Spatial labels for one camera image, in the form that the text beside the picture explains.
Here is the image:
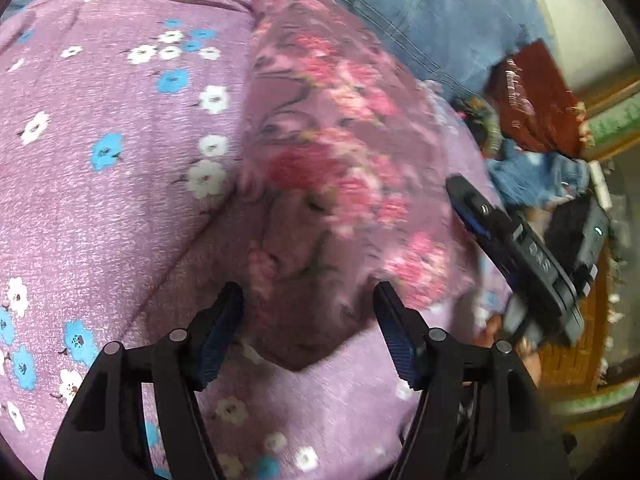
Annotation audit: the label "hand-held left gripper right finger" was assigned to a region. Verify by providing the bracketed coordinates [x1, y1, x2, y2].
[372, 281, 571, 480]

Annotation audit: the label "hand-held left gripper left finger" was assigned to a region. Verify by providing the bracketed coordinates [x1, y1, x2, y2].
[44, 281, 246, 480]

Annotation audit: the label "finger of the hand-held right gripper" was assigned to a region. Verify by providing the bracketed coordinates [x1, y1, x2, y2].
[446, 174, 516, 256]

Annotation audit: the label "maroon pink floral shirt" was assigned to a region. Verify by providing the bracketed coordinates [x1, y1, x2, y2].
[235, 0, 481, 373]

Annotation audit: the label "person's right hand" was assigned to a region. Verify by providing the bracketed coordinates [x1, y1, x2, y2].
[481, 314, 544, 385]

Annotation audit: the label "blue denim jeans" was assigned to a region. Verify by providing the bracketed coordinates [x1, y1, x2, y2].
[487, 140, 591, 208]

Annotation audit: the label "dark plaid cloth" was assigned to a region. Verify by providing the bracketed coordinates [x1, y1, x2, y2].
[452, 95, 503, 158]

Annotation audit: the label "dark red cloth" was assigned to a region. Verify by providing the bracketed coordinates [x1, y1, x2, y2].
[484, 40, 588, 158]

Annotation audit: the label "purple floral bedsheet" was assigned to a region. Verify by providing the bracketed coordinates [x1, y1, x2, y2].
[0, 0, 516, 480]

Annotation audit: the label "blue plaid quilt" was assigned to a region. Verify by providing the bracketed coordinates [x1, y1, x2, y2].
[0, 0, 556, 101]

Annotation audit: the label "wooden bed frame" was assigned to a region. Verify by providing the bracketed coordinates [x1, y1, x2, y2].
[537, 245, 621, 391]

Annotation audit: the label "green painted rail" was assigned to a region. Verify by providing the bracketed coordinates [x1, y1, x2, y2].
[580, 105, 640, 151]

